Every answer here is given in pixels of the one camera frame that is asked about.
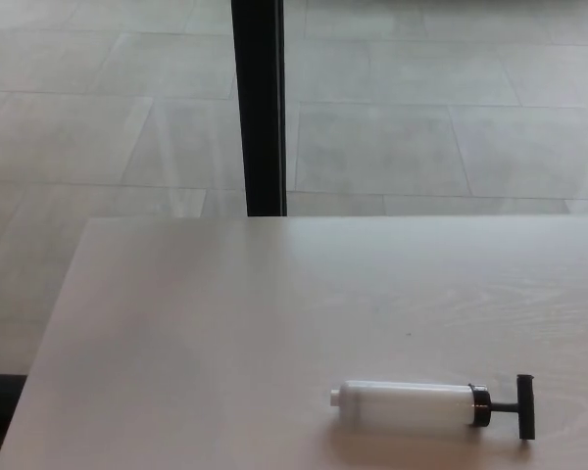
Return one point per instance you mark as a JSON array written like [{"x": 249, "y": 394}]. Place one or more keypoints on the black vertical frame post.
[{"x": 260, "y": 108}]

